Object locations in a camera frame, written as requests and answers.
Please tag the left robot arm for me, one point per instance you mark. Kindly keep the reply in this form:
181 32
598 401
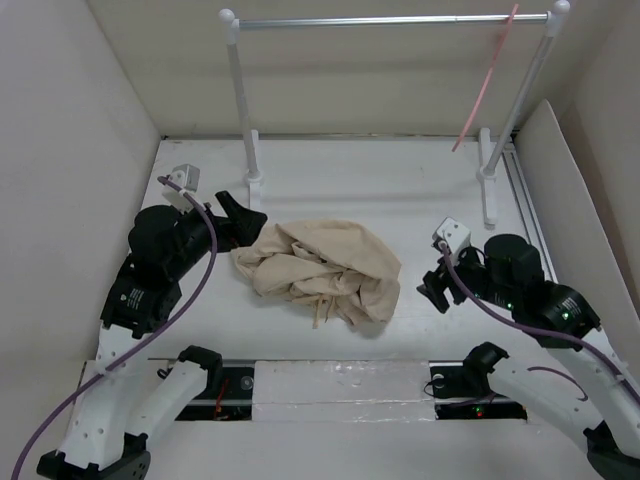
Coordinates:
112 432

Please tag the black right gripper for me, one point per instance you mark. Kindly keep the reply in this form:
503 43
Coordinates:
435 281

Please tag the beige trousers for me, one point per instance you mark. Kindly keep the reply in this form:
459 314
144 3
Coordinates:
338 268

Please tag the white clothes rack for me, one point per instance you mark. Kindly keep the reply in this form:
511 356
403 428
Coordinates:
389 75

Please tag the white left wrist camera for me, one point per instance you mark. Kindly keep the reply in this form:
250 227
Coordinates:
186 177

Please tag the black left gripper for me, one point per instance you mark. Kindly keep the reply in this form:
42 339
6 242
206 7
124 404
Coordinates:
242 228

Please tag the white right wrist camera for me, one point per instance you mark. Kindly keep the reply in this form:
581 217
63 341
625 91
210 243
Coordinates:
453 234

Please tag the aluminium rail right side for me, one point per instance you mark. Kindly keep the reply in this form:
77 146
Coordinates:
526 208

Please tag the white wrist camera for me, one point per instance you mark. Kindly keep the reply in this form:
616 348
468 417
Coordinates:
453 234
186 177

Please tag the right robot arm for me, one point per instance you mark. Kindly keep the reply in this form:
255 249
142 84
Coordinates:
506 281

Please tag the pink plastic hanger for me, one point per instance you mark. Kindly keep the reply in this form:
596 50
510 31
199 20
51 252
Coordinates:
478 101

